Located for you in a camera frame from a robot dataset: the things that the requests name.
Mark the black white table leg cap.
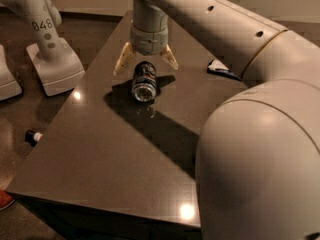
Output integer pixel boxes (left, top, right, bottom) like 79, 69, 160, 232
25, 130, 43, 147

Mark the blue pepsi can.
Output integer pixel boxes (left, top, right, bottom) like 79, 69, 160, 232
131, 61, 157, 102

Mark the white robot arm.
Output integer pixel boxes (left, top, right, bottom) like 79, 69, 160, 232
115, 0, 320, 240

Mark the white robot stand numbered 048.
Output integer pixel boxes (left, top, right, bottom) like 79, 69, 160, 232
0, 0, 85, 96

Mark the red shoe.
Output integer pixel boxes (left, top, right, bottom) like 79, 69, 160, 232
0, 190, 15, 211

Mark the white robot base at left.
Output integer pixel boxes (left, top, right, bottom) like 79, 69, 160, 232
0, 45, 22, 101

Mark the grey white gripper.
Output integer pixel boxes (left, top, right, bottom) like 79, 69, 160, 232
113, 25, 178, 75

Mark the blue white snack packet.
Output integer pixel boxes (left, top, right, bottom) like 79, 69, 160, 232
207, 59, 239, 81

